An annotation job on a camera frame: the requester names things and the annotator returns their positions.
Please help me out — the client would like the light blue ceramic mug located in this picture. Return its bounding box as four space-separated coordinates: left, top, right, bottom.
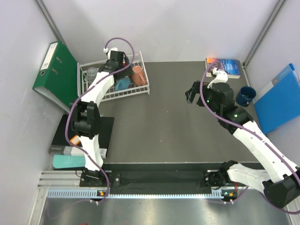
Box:
114 76 131 91

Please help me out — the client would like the dark blue ceramic mug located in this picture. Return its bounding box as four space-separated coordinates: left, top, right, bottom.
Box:
235 86 256 107

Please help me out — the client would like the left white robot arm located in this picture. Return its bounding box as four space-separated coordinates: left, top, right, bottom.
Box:
69 47 132 187

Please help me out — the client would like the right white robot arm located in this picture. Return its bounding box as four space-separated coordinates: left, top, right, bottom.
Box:
185 81 300 209

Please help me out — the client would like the pink ceramic mug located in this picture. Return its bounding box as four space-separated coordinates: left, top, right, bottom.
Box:
132 66 147 86

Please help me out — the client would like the clear drinking glass left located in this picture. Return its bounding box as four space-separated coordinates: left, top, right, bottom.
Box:
86 67 99 85

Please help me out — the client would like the blue cover paperback book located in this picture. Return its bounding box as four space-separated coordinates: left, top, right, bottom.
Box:
205 58 241 79

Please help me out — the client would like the green lever arch binder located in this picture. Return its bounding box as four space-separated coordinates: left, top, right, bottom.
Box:
32 41 78 112

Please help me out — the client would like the blue folder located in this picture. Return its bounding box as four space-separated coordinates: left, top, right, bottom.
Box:
254 63 300 134

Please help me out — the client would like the orange tag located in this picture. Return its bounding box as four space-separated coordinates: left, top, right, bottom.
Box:
70 135 80 145

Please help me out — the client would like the black book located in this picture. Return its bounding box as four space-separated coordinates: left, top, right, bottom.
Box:
48 114 114 158

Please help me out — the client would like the teal notebook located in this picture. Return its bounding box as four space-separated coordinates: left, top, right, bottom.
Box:
52 155 85 169

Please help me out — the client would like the white wire dish rack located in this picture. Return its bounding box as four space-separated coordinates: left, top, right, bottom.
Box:
77 51 150 101

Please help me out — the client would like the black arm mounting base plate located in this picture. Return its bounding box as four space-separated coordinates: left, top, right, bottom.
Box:
79 163 240 195

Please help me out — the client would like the aluminium frame rail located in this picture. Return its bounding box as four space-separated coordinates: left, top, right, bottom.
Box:
37 171 82 189

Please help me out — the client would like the grey slotted cable duct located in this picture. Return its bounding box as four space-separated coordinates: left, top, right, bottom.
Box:
47 189 224 199

